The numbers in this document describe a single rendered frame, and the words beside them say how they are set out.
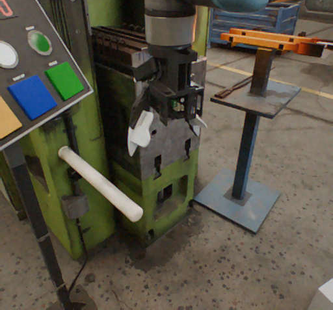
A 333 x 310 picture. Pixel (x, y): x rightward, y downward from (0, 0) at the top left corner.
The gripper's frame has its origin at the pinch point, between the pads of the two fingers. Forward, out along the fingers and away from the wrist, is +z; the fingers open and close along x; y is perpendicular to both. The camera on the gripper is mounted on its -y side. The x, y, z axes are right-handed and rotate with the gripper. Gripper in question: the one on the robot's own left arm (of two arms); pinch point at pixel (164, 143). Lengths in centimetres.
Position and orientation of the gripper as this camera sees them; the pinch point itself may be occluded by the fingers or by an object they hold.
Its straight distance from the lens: 55.9
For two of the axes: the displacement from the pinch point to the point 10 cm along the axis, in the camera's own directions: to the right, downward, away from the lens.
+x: 8.8, -2.6, 4.0
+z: 0.0, 8.4, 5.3
